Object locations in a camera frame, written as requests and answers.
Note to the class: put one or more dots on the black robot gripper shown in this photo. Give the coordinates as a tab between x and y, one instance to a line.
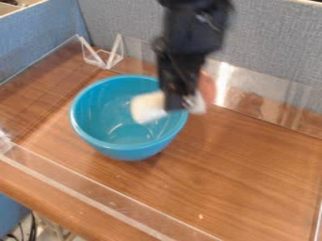
194	26

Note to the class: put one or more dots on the white brown toy mushroom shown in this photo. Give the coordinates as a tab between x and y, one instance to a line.
153	106

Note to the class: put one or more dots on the blue plastic bowl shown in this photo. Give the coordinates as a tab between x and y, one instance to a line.
102	121

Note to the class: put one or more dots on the clear acrylic back barrier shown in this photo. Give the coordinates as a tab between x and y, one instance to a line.
272	99

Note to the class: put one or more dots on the clear acrylic barrier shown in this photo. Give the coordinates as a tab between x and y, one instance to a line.
272	99
43	181
28	53

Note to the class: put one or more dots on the clear acrylic left barrier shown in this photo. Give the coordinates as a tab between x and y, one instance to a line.
28	53

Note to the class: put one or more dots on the clear acrylic front barrier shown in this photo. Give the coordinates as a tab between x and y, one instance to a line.
43	181

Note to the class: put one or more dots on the clear acrylic corner bracket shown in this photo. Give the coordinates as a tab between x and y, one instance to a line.
102	58

